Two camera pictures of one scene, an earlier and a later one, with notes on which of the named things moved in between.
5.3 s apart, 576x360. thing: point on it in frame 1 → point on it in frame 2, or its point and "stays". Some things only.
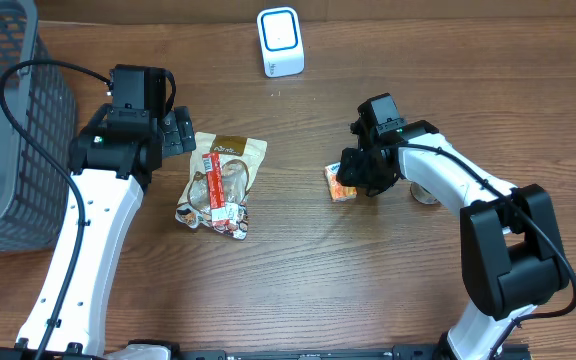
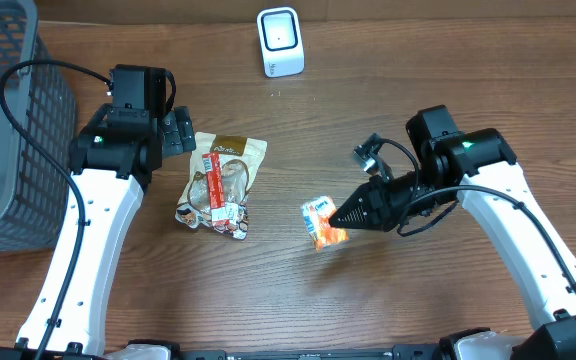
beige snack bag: x=238 y=158 stays
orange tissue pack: x=336 y=189 → x=316 y=214
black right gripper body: x=360 y=172 → x=377 y=201
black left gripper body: x=176 y=132 stays
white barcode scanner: x=281 y=41 stays
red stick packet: x=212 y=163 stays
